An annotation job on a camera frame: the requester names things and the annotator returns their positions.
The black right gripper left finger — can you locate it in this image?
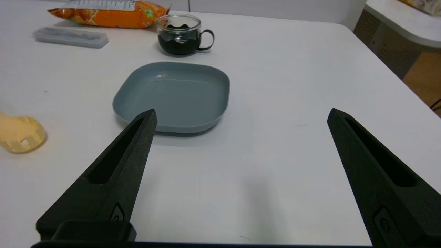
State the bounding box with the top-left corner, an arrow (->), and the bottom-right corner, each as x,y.
36,109 -> 158,241

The clear plastic toothbrush case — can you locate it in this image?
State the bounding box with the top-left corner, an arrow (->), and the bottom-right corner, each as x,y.
33,27 -> 109,49

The glass cup with dark liquid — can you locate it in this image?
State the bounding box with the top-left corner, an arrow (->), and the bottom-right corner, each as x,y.
156,14 -> 215,56

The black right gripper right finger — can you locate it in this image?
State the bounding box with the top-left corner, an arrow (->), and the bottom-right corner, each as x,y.
327,108 -> 441,248

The orange snack bag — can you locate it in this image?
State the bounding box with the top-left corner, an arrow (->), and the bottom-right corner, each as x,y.
48,0 -> 171,29

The yellow printed carton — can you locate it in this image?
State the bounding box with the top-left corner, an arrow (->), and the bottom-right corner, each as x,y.
398,0 -> 441,16

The white side table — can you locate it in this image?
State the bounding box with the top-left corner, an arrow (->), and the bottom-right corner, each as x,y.
353,0 -> 441,80

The grey square plastic dish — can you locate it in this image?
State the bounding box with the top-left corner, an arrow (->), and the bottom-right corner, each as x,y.
113,62 -> 230,134

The green yellow plastic fork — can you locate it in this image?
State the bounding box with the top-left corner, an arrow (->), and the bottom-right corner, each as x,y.
0,111 -> 47,154

